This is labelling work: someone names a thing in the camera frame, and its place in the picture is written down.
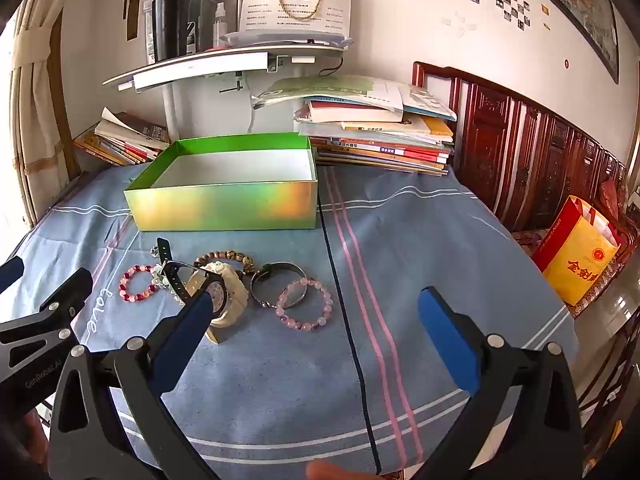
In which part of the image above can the pink bead bracelet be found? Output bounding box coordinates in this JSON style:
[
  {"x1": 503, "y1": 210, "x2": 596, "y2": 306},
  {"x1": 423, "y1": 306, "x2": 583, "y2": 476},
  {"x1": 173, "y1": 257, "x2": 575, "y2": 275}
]
[{"x1": 276, "y1": 277, "x2": 334, "y2": 332}]

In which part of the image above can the clear plastic document folder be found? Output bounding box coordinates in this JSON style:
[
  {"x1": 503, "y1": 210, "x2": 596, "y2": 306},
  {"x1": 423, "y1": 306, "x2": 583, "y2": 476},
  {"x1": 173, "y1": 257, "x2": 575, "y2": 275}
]
[{"x1": 251, "y1": 76, "x2": 407, "y2": 114}]

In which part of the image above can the white strap watch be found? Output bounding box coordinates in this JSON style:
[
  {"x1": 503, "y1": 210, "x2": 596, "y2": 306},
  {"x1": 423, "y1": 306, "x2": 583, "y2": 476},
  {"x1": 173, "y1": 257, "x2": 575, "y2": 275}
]
[{"x1": 202, "y1": 260, "x2": 251, "y2": 345}]

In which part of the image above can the shiny green cardboard box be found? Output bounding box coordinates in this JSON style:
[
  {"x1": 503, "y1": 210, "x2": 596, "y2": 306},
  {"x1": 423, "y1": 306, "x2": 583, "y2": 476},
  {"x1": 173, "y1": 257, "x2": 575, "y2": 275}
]
[{"x1": 123, "y1": 132, "x2": 319, "y2": 232}]

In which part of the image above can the grey storage container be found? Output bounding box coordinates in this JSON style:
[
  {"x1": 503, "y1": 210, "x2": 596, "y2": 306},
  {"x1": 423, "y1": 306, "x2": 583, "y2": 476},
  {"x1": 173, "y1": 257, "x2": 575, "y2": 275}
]
[{"x1": 186, "y1": 0, "x2": 217, "y2": 54}]

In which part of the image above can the red and yellow gift bag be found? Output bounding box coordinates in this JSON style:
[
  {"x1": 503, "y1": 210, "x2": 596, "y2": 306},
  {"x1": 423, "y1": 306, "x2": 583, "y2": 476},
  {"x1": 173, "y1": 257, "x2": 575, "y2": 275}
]
[{"x1": 531, "y1": 195, "x2": 623, "y2": 307}]

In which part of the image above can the black strap watch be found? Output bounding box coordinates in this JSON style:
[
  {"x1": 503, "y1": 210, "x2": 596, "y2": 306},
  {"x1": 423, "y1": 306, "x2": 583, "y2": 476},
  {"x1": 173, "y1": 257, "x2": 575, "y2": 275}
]
[{"x1": 155, "y1": 237, "x2": 221, "y2": 307}]

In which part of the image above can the carved red wooden bench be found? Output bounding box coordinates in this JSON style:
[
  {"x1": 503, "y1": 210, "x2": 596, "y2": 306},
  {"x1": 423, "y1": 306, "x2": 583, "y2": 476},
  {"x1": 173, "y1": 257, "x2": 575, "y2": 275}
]
[{"x1": 412, "y1": 61, "x2": 640, "y2": 311}]

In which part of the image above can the black tumbler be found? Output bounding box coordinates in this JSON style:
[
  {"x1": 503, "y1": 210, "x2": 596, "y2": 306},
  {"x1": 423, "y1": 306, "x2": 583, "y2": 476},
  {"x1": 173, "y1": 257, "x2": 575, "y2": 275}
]
[{"x1": 151, "y1": 0, "x2": 191, "y2": 63}]

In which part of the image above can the blue striped tablecloth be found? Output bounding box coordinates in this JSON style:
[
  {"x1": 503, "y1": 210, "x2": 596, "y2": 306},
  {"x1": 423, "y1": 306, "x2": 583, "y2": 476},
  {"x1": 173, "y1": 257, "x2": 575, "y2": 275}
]
[{"x1": 0, "y1": 162, "x2": 581, "y2": 480}]

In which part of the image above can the white spray bottle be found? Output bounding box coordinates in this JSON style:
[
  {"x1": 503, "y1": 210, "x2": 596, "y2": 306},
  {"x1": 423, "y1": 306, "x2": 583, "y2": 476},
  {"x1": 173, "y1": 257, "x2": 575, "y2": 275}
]
[{"x1": 212, "y1": 2, "x2": 229, "y2": 49}]

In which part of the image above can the small pile of books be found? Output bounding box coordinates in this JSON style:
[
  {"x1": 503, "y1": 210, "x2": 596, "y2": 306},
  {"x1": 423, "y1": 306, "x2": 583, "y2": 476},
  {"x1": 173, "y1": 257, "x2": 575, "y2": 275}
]
[{"x1": 72, "y1": 106, "x2": 171, "y2": 167}]

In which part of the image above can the person's right hand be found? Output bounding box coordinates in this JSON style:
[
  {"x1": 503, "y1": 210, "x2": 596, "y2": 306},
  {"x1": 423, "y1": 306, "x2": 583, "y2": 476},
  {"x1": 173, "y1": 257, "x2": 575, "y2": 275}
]
[{"x1": 305, "y1": 460, "x2": 353, "y2": 480}]

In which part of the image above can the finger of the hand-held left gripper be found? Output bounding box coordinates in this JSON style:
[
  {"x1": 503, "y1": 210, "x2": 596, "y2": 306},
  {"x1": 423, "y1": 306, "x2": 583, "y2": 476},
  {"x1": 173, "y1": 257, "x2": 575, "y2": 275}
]
[
  {"x1": 0, "y1": 267, "x2": 94, "y2": 356},
  {"x1": 0, "y1": 256, "x2": 25, "y2": 292}
]

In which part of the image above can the silver metal bangle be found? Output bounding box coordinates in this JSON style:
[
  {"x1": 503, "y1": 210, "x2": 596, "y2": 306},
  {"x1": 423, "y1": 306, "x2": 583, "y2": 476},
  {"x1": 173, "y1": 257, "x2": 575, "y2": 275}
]
[{"x1": 250, "y1": 261, "x2": 307, "y2": 309}]

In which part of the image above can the red bead bracelet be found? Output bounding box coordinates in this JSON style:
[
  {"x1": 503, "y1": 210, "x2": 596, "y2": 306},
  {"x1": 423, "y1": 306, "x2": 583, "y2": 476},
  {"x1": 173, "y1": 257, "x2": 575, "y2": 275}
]
[{"x1": 118, "y1": 265, "x2": 154, "y2": 306}]

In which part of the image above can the silver floral bracelet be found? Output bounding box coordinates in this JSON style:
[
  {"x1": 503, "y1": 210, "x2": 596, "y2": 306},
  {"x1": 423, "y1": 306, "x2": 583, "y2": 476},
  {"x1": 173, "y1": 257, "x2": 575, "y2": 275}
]
[{"x1": 149, "y1": 245, "x2": 187, "y2": 303}]

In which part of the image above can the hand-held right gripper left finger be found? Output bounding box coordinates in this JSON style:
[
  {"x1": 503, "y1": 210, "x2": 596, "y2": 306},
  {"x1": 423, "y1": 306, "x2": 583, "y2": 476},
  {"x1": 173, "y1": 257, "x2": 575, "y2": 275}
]
[{"x1": 50, "y1": 270, "x2": 223, "y2": 480}]

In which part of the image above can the white desk shelf stand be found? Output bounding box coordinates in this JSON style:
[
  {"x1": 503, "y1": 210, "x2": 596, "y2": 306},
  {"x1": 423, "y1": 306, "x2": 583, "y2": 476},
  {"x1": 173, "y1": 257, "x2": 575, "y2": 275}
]
[{"x1": 102, "y1": 42, "x2": 353, "y2": 142}]

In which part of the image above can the beige curtain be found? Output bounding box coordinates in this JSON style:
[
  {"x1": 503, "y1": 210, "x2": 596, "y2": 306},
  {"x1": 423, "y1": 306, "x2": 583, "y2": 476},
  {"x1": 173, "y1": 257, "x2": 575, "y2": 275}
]
[{"x1": 0, "y1": 5, "x2": 83, "y2": 228}]

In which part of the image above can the white paper bag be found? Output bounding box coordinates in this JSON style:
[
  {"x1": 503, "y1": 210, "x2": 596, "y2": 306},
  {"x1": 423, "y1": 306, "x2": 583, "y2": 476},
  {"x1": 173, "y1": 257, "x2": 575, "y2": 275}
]
[{"x1": 237, "y1": 0, "x2": 353, "y2": 37}]

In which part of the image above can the wooden bead bracelet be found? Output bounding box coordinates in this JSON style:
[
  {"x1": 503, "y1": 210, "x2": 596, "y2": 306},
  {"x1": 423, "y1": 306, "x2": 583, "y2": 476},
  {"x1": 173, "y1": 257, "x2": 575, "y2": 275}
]
[{"x1": 192, "y1": 249, "x2": 256, "y2": 277}]

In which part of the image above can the framed wall picture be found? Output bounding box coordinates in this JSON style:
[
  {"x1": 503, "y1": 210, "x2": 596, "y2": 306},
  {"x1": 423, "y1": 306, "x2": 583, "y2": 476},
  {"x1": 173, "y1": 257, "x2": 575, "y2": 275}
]
[{"x1": 510, "y1": 0, "x2": 622, "y2": 84}]

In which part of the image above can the large stack of books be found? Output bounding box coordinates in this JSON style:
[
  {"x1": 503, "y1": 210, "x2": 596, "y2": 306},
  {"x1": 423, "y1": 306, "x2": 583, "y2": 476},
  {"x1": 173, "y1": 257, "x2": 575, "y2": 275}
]
[{"x1": 293, "y1": 85, "x2": 458, "y2": 177}]

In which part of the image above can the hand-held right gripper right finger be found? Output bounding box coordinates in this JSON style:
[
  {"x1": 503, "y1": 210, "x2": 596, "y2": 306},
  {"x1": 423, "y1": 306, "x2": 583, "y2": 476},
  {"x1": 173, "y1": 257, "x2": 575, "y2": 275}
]
[{"x1": 417, "y1": 287, "x2": 586, "y2": 480}]

